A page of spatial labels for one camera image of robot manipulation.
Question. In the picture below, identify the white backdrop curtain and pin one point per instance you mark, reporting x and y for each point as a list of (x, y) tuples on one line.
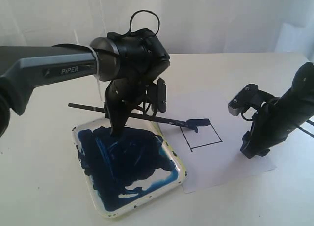
[(184, 26)]

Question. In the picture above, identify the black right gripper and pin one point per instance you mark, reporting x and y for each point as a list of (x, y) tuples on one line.
[(278, 117)]

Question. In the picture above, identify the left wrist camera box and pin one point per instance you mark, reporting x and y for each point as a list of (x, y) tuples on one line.
[(157, 96)]

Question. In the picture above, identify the white zip tie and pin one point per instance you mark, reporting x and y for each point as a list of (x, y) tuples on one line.
[(97, 72)]

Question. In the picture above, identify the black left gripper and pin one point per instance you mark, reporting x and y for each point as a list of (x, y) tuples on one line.
[(142, 59)]

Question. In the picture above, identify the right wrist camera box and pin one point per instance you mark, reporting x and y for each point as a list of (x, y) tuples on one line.
[(248, 95)]

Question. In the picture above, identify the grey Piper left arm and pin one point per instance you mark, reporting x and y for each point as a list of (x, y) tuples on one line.
[(24, 68)]

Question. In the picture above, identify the black paintbrush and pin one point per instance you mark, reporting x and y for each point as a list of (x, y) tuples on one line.
[(191, 124)]

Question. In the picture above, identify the white paint tray blue paint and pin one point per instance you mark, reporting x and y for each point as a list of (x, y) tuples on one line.
[(127, 171)]

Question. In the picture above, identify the white paper with square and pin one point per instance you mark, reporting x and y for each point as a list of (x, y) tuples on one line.
[(212, 155)]

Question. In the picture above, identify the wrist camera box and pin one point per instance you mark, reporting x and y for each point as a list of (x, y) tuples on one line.
[(248, 95), (157, 96)]

